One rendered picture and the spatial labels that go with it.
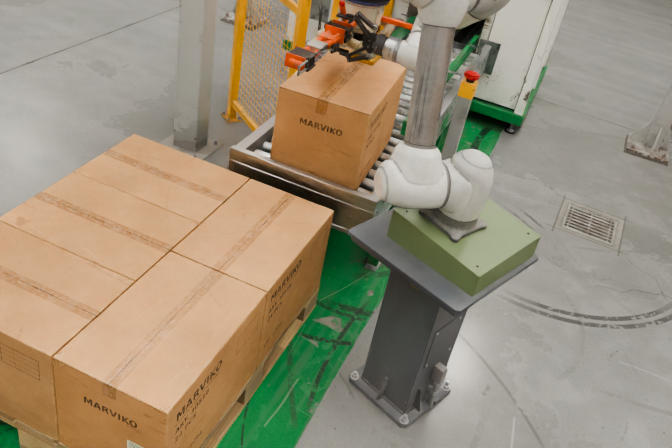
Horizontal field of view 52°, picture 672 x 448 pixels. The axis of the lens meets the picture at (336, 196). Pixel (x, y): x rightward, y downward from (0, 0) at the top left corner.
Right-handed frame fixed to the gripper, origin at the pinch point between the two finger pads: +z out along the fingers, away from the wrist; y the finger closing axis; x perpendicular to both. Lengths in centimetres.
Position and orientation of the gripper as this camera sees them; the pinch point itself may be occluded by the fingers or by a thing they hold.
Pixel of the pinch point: (337, 32)
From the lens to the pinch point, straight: 276.9
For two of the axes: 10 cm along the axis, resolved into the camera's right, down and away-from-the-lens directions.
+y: -1.7, 8.2, 5.5
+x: 3.7, -4.6, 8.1
